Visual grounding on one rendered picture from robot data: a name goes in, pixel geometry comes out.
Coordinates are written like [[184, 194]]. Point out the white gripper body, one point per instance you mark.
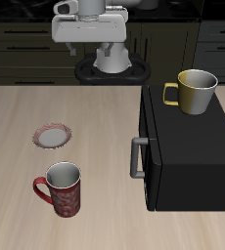
[[88, 29]]

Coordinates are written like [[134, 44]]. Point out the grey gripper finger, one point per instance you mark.
[[72, 49], [108, 49]]

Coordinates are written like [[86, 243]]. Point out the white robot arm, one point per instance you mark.
[[111, 58]]

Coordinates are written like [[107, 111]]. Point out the red rimmed fluted plate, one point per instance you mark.
[[52, 136]]

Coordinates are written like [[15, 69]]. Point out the yellow and grey mug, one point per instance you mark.
[[196, 92]]

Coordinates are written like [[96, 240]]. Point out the red patterned mug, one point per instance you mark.
[[65, 192]]

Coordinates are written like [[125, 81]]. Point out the dark kitchen cupboards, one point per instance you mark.
[[26, 49]]

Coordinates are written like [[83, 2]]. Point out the black microwave oven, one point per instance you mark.
[[189, 149]]

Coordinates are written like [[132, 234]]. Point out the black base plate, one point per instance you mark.
[[85, 72]]

